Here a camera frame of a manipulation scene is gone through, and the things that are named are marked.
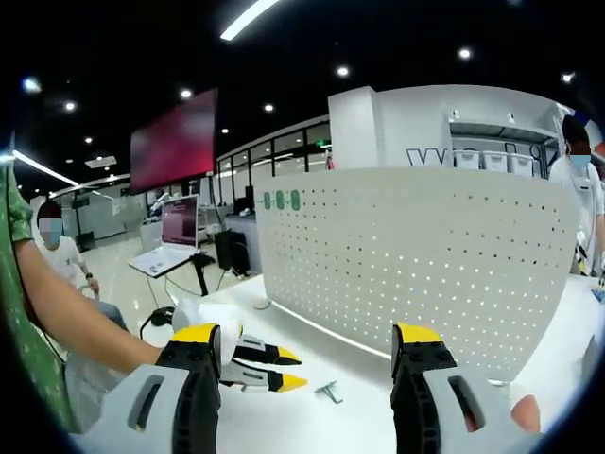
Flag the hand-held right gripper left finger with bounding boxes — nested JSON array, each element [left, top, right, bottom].
[[75, 323, 222, 454]]

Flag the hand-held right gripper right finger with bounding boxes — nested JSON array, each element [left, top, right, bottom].
[[389, 322, 544, 454]]

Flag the white perforated mounting plate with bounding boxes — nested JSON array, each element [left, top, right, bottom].
[[253, 166, 581, 387]]

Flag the person's right hand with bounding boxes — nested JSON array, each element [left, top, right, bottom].
[[511, 394, 544, 433]]

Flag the black laptop stand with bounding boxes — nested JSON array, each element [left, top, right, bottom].
[[188, 253, 213, 298]]

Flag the black computer mouse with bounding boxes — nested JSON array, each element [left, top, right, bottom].
[[149, 306, 177, 327]]

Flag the black computer tower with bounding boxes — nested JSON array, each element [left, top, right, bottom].
[[215, 229, 251, 276]]

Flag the white laptop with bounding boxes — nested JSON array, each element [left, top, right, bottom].
[[128, 193, 200, 278]]

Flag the group of ceiling spotlights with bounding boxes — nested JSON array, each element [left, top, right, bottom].
[[21, 46, 576, 148]]

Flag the white metal storage shelf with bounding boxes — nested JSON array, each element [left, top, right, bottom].
[[446, 109, 562, 180]]

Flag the long ceiling light strip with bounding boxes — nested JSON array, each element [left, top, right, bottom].
[[220, 0, 280, 42]]

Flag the large red wall screen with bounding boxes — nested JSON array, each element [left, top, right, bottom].
[[130, 87, 219, 195]]

